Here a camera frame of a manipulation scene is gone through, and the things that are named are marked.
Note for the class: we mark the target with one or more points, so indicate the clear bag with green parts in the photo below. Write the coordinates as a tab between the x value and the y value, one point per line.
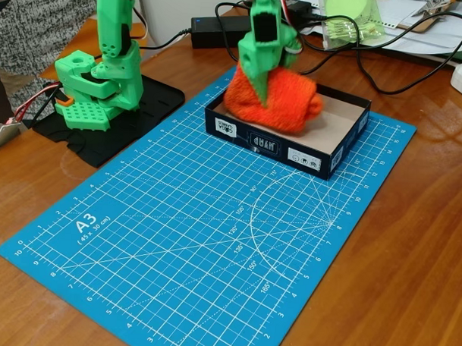
350	21

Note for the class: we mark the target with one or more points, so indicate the blue A3 cutting mat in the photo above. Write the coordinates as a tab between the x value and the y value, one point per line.
199	217

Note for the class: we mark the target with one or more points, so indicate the orange plastic tab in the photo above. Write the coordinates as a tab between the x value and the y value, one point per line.
64	100

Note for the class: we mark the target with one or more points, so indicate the orange fuzzy sock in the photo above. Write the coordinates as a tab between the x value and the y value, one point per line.
283	102

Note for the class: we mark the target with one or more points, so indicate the white paper sheets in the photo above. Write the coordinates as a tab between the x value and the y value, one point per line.
418	39

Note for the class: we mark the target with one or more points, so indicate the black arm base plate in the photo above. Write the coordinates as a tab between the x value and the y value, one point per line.
157	98

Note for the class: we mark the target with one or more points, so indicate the black power adapter brick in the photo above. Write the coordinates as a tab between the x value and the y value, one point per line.
299	7

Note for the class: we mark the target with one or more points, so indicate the grey speckled fabric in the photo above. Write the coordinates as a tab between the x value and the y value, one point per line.
31	29

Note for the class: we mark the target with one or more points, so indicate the green gripper, black servo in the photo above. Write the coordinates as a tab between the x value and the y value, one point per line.
258	57

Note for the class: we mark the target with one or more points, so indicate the black power adapter, blue LED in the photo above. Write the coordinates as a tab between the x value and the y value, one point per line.
217	32

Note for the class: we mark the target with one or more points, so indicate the metal binder clip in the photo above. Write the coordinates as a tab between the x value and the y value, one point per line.
430	7

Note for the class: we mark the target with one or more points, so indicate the black cardboard box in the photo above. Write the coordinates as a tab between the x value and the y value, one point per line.
277	148

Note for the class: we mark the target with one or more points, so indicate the green 3D-printed robot arm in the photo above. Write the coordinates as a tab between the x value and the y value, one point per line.
114	36

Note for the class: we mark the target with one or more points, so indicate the small controller circuit board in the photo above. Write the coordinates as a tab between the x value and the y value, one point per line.
2	134

